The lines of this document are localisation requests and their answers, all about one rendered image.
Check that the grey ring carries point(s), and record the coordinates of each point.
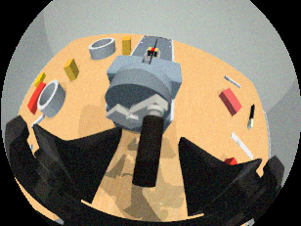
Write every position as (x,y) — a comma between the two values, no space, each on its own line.
(102,48)
(51,100)

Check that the red rectangular block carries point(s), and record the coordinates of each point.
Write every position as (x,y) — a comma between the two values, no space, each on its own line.
(231,161)
(231,102)
(33,100)

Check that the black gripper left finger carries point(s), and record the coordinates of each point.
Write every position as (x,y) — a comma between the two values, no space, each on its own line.
(85,160)

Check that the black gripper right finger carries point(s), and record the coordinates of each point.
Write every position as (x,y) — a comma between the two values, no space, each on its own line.
(205,177)

